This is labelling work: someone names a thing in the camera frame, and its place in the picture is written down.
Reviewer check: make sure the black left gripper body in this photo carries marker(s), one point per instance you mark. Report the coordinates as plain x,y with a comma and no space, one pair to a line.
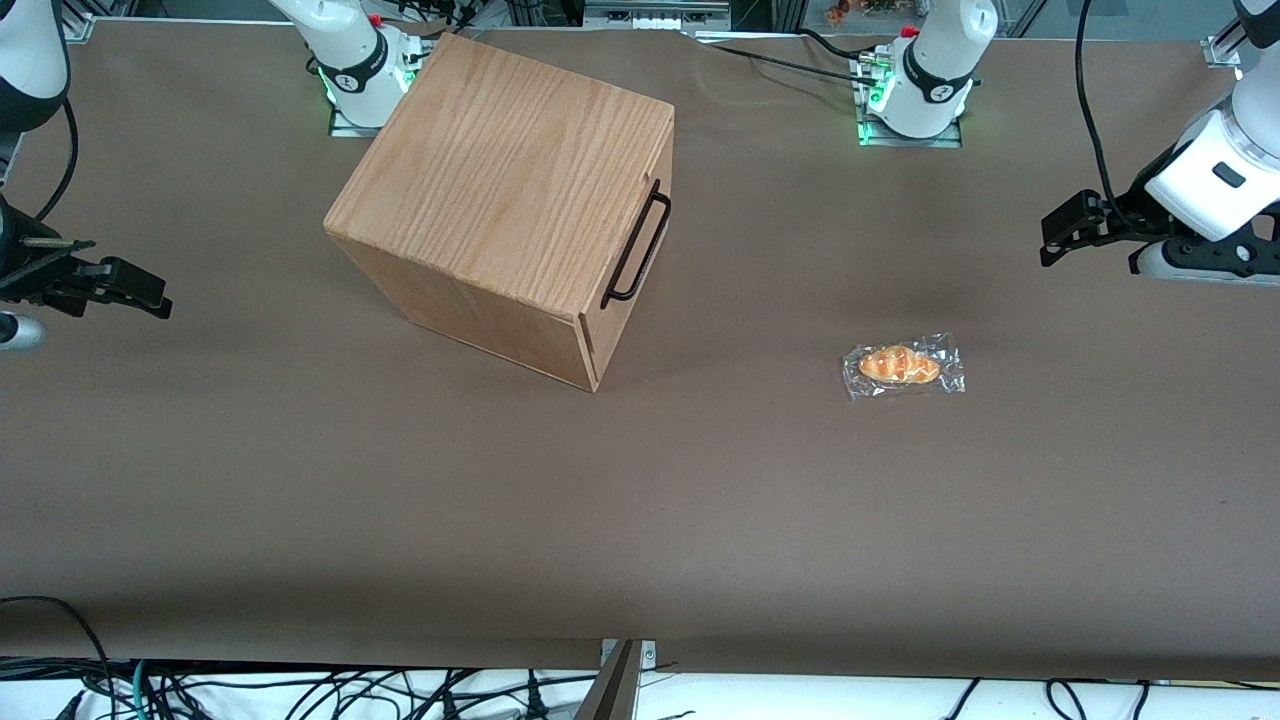
1133,207

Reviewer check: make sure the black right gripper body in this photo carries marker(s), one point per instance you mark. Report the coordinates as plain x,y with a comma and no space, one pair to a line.
18,262

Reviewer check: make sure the wooden drawer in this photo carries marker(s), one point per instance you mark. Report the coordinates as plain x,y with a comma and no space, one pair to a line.
640,215

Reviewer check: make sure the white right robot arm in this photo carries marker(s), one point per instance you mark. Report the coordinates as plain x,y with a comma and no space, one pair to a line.
350,50

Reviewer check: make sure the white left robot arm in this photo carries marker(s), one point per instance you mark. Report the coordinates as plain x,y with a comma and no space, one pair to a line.
935,60

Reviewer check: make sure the wooden drawer cabinet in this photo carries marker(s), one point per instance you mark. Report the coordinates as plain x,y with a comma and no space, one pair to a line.
500,170

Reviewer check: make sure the wrapped bread roll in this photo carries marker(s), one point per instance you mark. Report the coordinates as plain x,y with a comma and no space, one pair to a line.
898,365

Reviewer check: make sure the grey power strip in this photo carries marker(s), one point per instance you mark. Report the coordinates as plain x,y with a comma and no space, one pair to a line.
655,12

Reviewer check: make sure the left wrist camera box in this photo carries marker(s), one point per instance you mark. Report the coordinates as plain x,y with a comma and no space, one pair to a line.
1200,262

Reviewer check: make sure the aluminium frame corner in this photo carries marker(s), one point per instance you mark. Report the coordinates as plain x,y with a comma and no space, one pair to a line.
1222,52
78,25

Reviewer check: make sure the metal table bracket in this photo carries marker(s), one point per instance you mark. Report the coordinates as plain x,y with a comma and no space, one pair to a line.
622,680

